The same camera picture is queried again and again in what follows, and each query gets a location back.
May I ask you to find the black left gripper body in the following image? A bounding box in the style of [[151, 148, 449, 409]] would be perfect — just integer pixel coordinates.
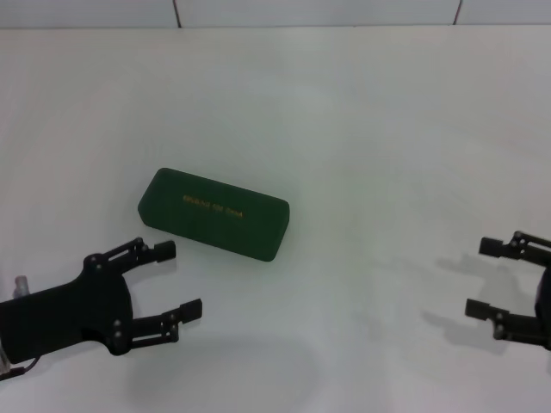
[[0, 252, 134, 366]]

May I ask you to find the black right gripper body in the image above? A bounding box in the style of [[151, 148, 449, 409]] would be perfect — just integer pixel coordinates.
[[534, 267, 551, 320]]

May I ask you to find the green glasses case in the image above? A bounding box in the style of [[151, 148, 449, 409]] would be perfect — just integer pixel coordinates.
[[136, 167, 291, 263]]

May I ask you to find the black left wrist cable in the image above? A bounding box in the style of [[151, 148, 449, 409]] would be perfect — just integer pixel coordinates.
[[0, 359, 42, 379]]

